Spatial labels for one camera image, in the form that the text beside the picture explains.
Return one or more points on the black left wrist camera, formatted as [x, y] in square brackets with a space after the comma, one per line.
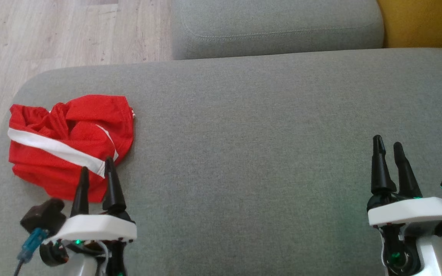
[42, 216]

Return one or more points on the grey sofa seat cushion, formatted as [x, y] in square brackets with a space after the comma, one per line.
[274, 27]

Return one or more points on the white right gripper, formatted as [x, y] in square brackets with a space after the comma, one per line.
[409, 211]

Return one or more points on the red jersey with white trim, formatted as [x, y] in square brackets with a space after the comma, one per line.
[40, 168]

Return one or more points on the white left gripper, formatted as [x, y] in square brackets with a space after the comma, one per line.
[98, 228]

